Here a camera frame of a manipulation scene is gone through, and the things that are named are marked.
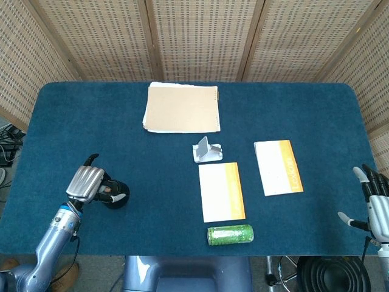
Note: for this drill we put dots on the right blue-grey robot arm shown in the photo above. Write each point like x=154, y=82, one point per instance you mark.
x=384, y=251

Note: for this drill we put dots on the white folding phone stand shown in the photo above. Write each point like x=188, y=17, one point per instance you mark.
x=209, y=155

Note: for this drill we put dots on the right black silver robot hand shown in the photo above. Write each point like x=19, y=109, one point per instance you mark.
x=378, y=210

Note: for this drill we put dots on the green Monster energy can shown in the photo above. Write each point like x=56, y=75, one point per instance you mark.
x=231, y=234

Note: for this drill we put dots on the blue tablecloth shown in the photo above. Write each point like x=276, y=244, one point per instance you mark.
x=152, y=167

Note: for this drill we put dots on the brown spiral notepad stack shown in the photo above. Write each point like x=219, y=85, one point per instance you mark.
x=182, y=109

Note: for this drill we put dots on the blue-grey robot torso base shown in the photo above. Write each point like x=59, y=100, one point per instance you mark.
x=185, y=273

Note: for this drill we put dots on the black round object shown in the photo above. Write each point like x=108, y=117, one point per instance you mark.
x=123, y=188

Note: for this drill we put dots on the white yellow Lexicon booklet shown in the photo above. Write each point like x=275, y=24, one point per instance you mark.
x=215, y=191
x=273, y=167

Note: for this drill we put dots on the woven folding screen panel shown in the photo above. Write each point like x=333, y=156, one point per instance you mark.
x=370, y=76
x=203, y=39
x=100, y=39
x=304, y=39
x=18, y=76

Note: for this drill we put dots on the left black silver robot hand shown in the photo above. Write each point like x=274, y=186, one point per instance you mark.
x=85, y=182

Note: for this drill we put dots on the chrome stool frame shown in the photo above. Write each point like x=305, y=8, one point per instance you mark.
x=275, y=273

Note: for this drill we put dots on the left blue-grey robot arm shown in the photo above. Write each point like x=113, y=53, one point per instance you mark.
x=51, y=243

